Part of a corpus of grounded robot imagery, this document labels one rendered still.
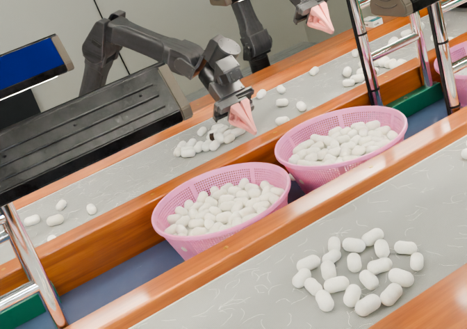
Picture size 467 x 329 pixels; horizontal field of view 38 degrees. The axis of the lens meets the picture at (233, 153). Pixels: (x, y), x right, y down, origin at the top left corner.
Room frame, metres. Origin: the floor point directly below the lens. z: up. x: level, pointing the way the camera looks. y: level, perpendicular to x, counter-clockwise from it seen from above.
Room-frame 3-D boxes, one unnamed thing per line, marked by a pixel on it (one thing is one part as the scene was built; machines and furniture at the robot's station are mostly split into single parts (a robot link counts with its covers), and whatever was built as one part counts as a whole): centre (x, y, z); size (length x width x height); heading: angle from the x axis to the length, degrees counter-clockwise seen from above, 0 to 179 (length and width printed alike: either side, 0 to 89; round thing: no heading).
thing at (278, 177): (1.15, 0.05, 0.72); 0.27 x 0.27 x 0.10
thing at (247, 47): (2.09, -0.17, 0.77); 0.09 x 0.06 x 0.06; 116
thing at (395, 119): (1.25, -0.21, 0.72); 0.27 x 0.27 x 0.10
